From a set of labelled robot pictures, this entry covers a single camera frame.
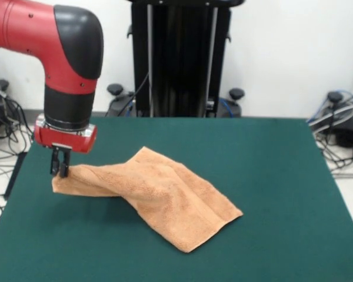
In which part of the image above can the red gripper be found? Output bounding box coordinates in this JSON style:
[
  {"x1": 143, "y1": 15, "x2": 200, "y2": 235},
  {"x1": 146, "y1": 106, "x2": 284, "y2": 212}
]
[{"x1": 34, "y1": 114, "x2": 98, "y2": 179}]

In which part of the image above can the tan terry towel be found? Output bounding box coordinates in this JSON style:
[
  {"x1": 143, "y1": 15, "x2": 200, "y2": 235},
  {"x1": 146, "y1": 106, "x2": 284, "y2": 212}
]
[{"x1": 52, "y1": 146, "x2": 244, "y2": 253}]

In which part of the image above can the dark green tablecloth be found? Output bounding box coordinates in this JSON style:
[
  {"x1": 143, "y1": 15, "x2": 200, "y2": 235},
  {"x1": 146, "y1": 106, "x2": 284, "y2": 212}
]
[{"x1": 0, "y1": 116, "x2": 353, "y2": 282}]

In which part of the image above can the black pedestal cable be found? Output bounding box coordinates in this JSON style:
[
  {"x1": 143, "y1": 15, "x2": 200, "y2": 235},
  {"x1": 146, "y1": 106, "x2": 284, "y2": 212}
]
[{"x1": 135, "y1": 72, "x2": 150, "y2": 99}]

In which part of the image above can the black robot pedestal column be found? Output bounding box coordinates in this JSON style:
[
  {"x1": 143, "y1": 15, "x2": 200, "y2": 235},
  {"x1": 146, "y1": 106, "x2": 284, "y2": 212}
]
[{"x1": 125, "y1": 0, "x2": 245, "y2": 118}]

